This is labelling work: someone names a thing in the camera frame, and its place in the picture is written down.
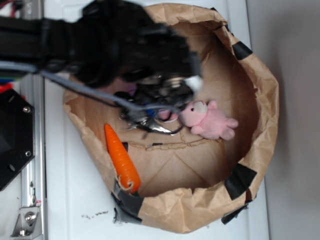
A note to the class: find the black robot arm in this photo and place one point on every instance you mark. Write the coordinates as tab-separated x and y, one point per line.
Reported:
75	55

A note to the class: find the aluminium frame rail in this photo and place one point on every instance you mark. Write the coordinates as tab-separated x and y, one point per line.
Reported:
31	220

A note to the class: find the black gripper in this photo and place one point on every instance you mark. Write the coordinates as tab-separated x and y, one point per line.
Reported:
157	60

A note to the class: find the white plastic tray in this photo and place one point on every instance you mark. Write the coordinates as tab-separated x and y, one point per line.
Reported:
80	207

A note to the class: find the silver keys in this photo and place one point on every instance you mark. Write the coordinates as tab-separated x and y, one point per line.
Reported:
141	120

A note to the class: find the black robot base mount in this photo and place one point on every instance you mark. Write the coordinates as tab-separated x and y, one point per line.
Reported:
16	135

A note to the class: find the pink plush bunny toy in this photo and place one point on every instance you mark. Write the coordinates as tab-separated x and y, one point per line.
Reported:
204	119

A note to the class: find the orange plastic carrot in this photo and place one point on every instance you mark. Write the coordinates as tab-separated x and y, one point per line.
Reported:
122	162

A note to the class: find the brown paper bag container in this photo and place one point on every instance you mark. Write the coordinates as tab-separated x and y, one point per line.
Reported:
211	169

